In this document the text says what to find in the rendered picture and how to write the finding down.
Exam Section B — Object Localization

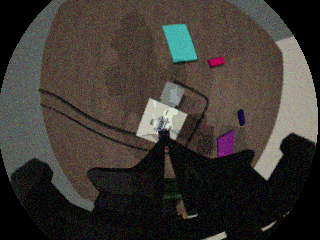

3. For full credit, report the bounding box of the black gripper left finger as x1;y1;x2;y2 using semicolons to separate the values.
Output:
87;139;165;220

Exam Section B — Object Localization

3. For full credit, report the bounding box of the teal flat rectangular block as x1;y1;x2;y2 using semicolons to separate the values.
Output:
163;24;197;63

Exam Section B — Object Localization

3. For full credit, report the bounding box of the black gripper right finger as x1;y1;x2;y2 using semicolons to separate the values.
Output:
167;137;255;216

